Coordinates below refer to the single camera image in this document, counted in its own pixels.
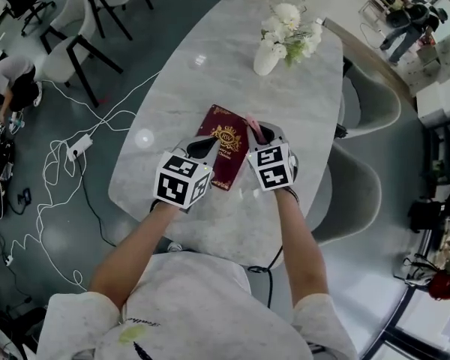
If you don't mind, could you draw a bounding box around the white power strip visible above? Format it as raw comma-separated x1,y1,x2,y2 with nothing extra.
66,133,94,162

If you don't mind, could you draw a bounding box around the red bag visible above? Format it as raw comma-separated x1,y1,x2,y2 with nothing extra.
427,270,450,302

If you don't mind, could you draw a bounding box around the person's left forearm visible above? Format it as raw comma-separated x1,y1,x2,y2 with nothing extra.
88,200,191,309

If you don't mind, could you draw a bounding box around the black power cable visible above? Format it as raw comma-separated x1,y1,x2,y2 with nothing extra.
73,157,119,247

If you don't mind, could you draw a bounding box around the white power cable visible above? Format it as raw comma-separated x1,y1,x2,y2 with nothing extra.
3,69,162,292

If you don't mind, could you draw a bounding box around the pink cloth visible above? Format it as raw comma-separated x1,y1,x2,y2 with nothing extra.
245,113,266,144

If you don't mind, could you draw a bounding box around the person's right forearm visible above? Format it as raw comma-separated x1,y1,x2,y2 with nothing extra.
271,187,333,309

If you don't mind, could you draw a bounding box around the person's white t-shirt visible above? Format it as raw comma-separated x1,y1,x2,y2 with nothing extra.
37,251,357,360

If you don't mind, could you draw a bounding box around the dark red book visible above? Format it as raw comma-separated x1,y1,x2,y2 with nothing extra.
196,103,248,192

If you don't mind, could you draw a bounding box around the black shelf rack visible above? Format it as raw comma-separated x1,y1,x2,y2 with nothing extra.
421,120,450,198

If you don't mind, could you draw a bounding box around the dark wrist band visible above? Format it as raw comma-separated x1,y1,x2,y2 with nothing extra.
275,185,301,204

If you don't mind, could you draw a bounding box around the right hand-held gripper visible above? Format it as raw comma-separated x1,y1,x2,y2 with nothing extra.
245,122,300,194

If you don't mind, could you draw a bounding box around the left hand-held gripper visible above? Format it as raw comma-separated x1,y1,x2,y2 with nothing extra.
149,135,223,213

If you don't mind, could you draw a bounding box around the thick black cable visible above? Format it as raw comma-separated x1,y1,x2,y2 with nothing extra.
247,244,286,309

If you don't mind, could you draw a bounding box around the white ribbed vase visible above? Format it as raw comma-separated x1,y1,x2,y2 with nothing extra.
253,39,281,77

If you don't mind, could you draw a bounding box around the grey shell chair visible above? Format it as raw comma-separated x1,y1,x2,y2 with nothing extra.
305,140,383,248
337,54,402,140

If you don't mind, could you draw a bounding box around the white flower bouquet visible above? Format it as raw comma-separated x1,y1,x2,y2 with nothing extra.
260,1,323,69

